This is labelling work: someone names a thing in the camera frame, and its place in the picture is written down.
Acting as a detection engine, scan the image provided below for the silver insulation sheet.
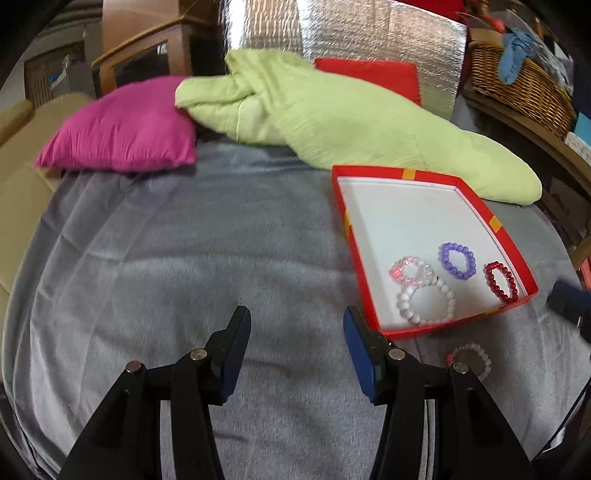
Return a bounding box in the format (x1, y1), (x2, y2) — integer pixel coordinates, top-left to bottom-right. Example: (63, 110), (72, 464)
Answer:
(228, 0), (468, 121)

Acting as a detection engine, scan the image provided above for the red cardboard box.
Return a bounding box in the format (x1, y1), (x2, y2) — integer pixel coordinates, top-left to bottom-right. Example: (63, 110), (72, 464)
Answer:
(331, 165), (539, 341)

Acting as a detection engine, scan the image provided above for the clear pink bead bracelet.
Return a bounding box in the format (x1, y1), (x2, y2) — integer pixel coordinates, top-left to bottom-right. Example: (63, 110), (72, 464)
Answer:
(390, 256), (438, 288)

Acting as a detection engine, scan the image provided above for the red cushion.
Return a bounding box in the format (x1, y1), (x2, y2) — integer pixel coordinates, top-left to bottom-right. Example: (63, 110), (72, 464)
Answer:
(314, 58), (422, 107)

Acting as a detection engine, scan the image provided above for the blue cloth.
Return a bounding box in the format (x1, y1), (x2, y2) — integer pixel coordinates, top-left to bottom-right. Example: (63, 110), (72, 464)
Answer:
(499, 31), (539, 85)

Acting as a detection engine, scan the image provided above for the light green blanket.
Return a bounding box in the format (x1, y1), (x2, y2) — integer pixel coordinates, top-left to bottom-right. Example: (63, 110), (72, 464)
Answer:
(174, 48), (542, 205)

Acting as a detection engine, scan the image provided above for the wooden cabinet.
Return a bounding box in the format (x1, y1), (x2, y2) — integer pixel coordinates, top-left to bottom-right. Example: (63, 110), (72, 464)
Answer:
(91, 0), (227, 97)

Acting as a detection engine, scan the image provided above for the wicker basket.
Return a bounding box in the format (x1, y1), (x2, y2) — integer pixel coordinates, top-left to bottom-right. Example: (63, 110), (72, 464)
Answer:
(468, 41), (578, 140)

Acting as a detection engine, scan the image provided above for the purple bead bracelet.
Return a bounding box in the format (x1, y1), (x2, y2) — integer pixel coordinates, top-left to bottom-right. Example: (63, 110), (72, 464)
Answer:
(438, 242), (476, 281)

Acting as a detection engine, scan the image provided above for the white bead bracelet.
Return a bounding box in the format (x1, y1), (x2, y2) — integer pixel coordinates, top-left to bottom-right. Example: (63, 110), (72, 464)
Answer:
(396, 275), (455, 327)

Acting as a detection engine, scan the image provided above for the wooden shelf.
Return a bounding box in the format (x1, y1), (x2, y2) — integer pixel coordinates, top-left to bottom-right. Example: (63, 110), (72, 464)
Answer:
(462, 88), (591, 268)

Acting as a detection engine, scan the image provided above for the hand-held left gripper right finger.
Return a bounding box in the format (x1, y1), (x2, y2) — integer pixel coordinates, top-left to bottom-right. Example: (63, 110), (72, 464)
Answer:
(343, 305), (539, 480)

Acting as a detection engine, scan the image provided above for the dark red bead bracelet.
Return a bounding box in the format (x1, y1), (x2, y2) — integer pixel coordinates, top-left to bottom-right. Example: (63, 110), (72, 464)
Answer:
(483, 261), (519, 304)

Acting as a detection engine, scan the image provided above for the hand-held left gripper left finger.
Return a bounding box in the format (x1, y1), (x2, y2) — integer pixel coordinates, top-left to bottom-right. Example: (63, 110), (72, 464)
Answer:
(59, 305), (252, 480)

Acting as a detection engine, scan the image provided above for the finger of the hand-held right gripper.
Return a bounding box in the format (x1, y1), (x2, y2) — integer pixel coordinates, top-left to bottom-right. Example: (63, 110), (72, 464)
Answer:
(546, 278), (591, 343)

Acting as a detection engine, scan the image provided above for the magenta pillow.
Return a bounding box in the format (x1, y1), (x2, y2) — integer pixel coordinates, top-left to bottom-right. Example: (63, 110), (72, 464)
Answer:
(34, 76), (198, 173)

